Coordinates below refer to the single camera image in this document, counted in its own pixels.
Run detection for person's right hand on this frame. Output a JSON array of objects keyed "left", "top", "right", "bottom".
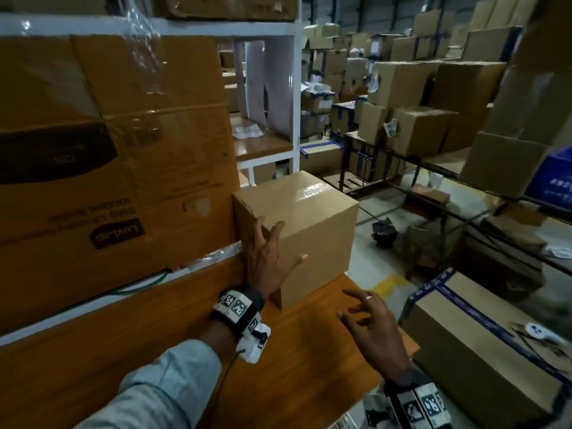
[{"left": 335, "top": 288, "right": 413, "bottom": 383}]

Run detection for person's left hand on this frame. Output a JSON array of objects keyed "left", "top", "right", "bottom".
[{"left": 241, "top": 216, "right": 310, "bottom": 301}]

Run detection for medium taped cardboard box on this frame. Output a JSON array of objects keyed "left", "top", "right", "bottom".
[{"left": 232, "top": 170, "right": 360, "bottom": 311}]

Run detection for person's left forearm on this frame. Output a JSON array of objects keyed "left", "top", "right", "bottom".
[{"left": 198, "top": 324, "right": 238, "bottom": 367}]

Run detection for cardboard box dark tape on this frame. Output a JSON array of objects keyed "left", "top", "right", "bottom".
[{"left": 402, "top": 270, "right": 572, "bottom": 429}]

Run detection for person's white sleeve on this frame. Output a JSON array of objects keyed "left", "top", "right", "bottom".
[{"left": 73, "top": 339, "right": 223, "bottom": 429}]

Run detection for plastic wrapped cardboard box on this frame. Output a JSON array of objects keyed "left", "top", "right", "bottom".
[{"left": 0, "top": 35, "right": 229, "bottom": 130}]

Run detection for pile of distant cardboard boxes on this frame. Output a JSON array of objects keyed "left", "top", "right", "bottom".
[{"left": 301, "top": 0, "right": 572, "bottom": 200}]

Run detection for brown cardboard box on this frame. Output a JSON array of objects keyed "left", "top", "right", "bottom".
[{"left": 0, "top": 0, "right": 108, "bottom": 16}]

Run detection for left wrist tracker band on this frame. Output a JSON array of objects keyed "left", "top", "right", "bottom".
[{"left": 210, "top": 284, "right": 265, "bottom": 340}]

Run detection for wrist tracker band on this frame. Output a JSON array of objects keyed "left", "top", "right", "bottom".
[
  {"left": 210, "top": 284, "right": 265, "bottom": 340},
  {"left": 383, "top": 368, "right": 452, "bottom": 429}
]

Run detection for right wrist tracker band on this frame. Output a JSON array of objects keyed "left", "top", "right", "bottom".
[{"left": 383, "top": 368, "right": 452, "bottom": 429}]

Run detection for black crumpled bag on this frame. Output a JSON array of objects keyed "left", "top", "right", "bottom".
[{"left": 371, "top": 217, "right": 399, "bottom": 250}]

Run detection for dark metal storage rack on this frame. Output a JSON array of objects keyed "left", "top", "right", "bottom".
[{"left": 337, "top": 129, "right": 572, "bottom": 282}]

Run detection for white handheld controller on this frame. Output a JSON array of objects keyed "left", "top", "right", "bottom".
[{"left": 525, "top": 322, "right": 566, "bottom": 347}]

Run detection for white paper sheets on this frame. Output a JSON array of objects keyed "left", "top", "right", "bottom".
[{"left": 241, "top": 39, "right": 295, "bottom": 138}]

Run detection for blue plastic crate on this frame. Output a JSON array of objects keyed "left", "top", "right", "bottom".
[{"left": 525, "top": 145, "right": 572, "bottom": 213}]

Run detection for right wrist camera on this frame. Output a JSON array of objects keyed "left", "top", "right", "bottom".
[{"left": 362, "top": 393, "right": 395, "bottom": 429}]

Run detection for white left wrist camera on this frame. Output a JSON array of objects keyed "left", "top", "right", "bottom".
[{"left": 241, "top": 321, "right": 272, "bottom": 365}]

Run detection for green cable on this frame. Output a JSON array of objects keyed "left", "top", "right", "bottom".
[{"left": 96, "top": 270, "right": 174, "bottom": 301}]

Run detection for wooden shelf unit white frame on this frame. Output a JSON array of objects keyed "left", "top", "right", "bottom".
[{"left": 0, "top": 13, "right": 304, "bottom": 347}]

